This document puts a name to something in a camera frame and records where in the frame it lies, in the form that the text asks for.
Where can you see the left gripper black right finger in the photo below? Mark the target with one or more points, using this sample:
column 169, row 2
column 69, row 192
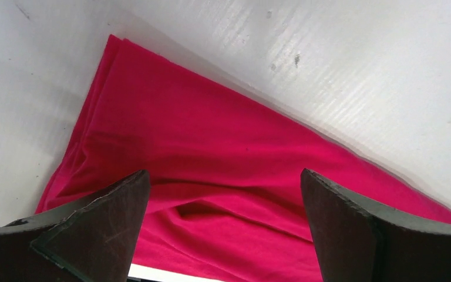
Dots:
column 357, row 238

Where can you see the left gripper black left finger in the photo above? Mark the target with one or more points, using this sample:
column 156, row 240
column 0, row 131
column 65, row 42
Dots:
column 92, row 238

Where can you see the crimson red t shirt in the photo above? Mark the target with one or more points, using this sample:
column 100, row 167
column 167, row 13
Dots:
column 225, row 201

